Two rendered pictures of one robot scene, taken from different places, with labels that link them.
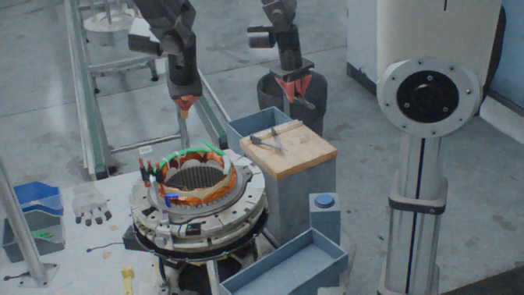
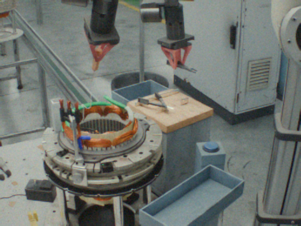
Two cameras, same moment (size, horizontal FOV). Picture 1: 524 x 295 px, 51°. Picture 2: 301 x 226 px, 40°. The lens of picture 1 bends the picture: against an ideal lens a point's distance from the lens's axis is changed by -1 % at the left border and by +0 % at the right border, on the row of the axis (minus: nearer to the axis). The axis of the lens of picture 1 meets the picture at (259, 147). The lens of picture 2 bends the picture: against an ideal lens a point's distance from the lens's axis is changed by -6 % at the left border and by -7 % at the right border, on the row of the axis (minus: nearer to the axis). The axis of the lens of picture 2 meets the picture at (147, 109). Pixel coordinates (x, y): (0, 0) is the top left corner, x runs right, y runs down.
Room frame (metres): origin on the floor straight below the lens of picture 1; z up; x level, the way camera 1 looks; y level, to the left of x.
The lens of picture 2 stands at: (0.05, 0.21, 1.65)
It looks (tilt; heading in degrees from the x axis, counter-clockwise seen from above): 26 degrees down; 350
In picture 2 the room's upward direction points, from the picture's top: straight up
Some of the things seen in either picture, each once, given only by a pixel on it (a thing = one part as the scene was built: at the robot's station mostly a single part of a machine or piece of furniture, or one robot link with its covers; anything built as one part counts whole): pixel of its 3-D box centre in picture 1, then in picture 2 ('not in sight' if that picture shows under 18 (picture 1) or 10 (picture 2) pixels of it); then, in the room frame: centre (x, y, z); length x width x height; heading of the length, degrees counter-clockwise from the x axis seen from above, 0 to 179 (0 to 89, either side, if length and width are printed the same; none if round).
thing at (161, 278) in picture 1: (156, 257); (62, 200); (1.02, 0.28, 0.91); 0.02 x 0.02 x 0.21
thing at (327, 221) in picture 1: (324, 241); (207, 184); (1.03, -0.15, 0.91); 0.07 x 0.07 x 0.25; 86
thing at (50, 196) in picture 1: (34, 202); not in sight; (1.42, 0.74, 0.82); 0.16 x 0.14 x 0.07; 108
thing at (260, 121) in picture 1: (262, 161); (140, 127); (1.39, -0.01, 0.92); 0.17 x 0.11 x 0.28; 117
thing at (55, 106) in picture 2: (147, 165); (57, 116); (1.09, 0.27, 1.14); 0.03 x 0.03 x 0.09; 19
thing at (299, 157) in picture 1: (287, 147); (169, 109); (1.25, -0.08, 1.05); 0.20 x 0.19 x 0.02; 27
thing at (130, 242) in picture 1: (142, 236); (40, 189); (1.22, 0.36, 0.81); 0.10 x 0.06 x 0.06; 73
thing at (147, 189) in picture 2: (255, 236); (146, 183); (1.07, 0.03, 0.91); 0.02 x 0.02 x 0.21
